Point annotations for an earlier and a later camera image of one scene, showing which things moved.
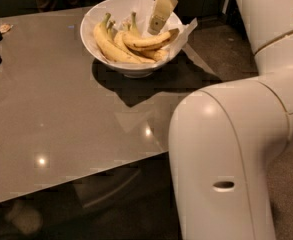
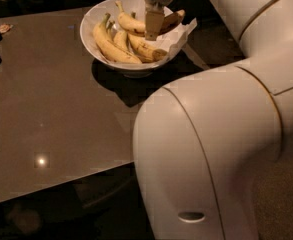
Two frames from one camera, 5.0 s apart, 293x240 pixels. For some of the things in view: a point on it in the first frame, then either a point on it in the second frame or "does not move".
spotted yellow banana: (141, 43) to (171, 21)
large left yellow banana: (108, 46) does not move
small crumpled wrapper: (5, 27) does not move
